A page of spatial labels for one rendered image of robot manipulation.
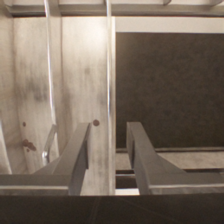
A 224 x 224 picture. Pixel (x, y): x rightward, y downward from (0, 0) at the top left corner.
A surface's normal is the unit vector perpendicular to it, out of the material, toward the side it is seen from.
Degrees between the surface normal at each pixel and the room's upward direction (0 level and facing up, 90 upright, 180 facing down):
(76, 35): 15
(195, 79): 2
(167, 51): 26
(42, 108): 6
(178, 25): 0
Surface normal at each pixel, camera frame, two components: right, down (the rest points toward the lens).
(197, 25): 0.01, 0.29
